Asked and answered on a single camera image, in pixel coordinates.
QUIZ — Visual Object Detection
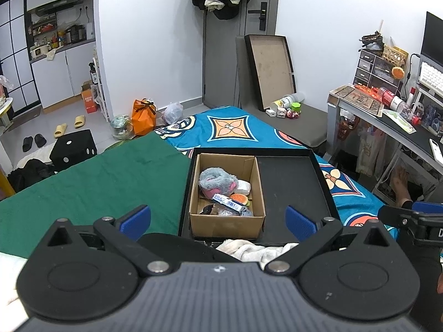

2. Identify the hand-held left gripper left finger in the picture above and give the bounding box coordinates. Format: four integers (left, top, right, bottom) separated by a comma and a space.
45, 204, 174, 278

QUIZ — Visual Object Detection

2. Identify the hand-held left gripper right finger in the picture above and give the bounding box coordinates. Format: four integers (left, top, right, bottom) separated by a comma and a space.
266, 205, 396, 277

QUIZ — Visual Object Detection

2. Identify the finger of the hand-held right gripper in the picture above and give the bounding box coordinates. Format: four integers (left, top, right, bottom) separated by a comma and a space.
413, 201, 443, 212
377, 205, 422, 231

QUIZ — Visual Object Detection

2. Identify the black shallow tray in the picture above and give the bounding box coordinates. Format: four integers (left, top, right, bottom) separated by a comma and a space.
178, 147, 342, 245

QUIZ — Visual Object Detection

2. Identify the clear bag of white fluff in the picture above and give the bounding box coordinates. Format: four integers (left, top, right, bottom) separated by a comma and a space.
214, 205, 243, 217

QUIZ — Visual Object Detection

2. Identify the brown cardboard box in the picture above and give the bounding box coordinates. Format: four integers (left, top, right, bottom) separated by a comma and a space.
189, 153, 267, 239

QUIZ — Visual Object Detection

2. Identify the blue white tissue packet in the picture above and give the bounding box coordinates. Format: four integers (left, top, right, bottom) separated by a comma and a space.
211, 193, 243, 212

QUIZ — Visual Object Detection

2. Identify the grey fluffy plush toy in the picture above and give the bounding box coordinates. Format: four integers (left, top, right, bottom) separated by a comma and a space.
198, 167, 239, 200

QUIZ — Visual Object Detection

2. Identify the person's bare foot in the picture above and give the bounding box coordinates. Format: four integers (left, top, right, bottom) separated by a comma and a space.
389, 165, 414, 209

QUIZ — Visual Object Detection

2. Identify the green cloth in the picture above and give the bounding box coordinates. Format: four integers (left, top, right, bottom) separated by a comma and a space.
0, 133, 193, 260

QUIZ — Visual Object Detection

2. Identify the white phone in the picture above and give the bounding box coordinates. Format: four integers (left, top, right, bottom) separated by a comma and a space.
429, 138, 443, 160

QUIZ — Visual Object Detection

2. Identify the black desk mat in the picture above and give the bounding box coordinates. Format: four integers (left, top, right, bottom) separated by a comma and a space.
380, 110, 443, 153

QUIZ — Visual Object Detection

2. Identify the beige tote bag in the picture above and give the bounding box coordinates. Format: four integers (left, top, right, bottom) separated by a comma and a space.
356, 124, 387, 177

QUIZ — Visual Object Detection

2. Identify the green white flat packet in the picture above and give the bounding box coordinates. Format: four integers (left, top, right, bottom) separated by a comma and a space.
380, 108, 418, 134

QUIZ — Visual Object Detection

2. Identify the clear plastic bag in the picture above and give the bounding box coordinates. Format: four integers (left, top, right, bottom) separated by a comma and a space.
110, 114, 134, 141

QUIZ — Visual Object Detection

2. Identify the black stool with white dots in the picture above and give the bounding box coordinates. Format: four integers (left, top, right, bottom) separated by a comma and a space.
49, 129, 99, 172

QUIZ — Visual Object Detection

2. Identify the blue printed blanket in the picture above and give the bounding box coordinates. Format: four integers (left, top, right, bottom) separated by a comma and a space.
154, 106, 403, 239

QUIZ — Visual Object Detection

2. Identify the grey folding mattress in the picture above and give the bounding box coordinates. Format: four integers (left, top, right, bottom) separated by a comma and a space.
235, 36, 328, 148

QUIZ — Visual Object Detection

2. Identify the orange paper bag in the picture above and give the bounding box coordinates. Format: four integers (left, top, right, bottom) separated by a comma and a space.
131, 98, 157, 136

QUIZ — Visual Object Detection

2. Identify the red basket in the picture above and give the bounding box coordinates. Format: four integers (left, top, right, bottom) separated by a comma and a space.
337, 108, 362, 141

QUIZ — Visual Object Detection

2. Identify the plastic bottle with red label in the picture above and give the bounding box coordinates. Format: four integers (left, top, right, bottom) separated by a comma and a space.
376, 86, 421, 125

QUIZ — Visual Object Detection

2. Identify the black clothes pile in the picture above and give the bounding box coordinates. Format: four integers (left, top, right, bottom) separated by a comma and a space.
6, 158, 56, 194

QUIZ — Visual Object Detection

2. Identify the white plastic bag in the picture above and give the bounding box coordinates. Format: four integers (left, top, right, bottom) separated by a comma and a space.
162, 102, 184, 125

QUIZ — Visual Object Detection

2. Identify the grey desk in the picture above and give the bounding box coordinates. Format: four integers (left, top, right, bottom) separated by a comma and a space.
327, 84, 443, 198

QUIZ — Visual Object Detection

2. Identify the clear plastic jar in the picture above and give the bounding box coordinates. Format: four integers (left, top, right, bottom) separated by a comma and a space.
271, 93, 306, 110

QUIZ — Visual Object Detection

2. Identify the brown patterned board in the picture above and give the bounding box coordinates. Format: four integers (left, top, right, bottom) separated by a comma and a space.
328, 84, 385, 111

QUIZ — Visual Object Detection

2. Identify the orange cardboard carton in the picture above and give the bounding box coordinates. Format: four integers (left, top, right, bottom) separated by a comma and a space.
81, 81, 99, 114

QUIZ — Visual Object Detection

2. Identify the white keyboard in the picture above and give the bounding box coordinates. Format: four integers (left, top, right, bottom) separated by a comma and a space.
418, 60, 443, 92

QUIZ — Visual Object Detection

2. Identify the red packet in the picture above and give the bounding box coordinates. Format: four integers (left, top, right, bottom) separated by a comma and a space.
353, 83, 380, 95

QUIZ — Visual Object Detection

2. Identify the yellow legged table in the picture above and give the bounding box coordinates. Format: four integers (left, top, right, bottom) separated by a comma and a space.
0, 96, 16, 196

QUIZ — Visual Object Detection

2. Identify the white narrow rack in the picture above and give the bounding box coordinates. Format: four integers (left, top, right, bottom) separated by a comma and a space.
89, 46, 112, 122

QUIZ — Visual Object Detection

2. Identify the grey drawer organizer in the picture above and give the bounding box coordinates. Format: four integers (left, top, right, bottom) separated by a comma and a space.
354, 48, 404, 89

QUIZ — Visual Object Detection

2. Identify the black tray lid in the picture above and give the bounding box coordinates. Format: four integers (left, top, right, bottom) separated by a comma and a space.
244, 34, 297, 111

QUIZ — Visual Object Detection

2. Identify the bamboo basket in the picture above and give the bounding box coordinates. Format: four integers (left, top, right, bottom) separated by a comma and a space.
381, 45, 409, 68

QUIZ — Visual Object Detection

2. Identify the white kitchen cabinet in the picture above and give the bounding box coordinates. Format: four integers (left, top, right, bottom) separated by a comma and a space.
29, 39, 98, 108

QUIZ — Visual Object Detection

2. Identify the black monitor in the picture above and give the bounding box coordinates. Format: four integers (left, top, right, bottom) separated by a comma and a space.
420, 11, 443, 66

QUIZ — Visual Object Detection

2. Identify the grey door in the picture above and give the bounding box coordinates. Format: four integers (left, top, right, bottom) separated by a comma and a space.
202, 0, 281, 110

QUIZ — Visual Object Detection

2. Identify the black framed glass door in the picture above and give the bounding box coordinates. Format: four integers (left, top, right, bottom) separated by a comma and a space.
0, 0, 42, 113

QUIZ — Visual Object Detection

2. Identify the black door handle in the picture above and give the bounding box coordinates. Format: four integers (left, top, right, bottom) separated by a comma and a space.
247, 1, 269, 30

